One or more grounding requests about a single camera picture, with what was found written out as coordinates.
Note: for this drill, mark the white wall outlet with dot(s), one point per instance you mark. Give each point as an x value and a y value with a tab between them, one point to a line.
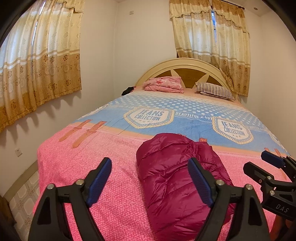
18	152

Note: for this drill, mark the dark curtain rod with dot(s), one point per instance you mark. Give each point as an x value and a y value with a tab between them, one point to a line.
231	3

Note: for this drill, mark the striped pillow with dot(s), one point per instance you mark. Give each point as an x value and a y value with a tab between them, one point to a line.
215	90

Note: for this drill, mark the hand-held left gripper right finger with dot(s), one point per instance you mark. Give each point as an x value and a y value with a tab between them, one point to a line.
200	183

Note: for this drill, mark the dark wooden furniture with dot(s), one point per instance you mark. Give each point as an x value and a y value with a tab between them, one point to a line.
5	215

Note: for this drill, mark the beige floral curtain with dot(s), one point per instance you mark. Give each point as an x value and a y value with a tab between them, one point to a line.
233	51
41	58
192	30

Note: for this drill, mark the pink and blue printed bedspread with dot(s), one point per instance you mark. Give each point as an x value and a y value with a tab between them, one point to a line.
111	143

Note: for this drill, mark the pink bed sheet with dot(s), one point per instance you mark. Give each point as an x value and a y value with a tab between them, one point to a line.
189	92

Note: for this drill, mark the magenta puffer jacket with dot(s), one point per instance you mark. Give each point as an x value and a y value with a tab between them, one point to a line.
166	166

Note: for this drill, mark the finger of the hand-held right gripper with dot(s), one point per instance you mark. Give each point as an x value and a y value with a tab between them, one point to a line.
255	171
272	159

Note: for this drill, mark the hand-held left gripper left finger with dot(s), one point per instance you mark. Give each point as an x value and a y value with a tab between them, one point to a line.
99	183

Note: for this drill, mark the folded pink blanket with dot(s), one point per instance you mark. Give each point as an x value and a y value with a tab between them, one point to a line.
161	83

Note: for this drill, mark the black cloth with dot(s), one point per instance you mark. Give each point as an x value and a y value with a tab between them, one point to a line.
128	90

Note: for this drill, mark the cream wooden headboard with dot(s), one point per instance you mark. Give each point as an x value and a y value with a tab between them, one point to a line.
189	63

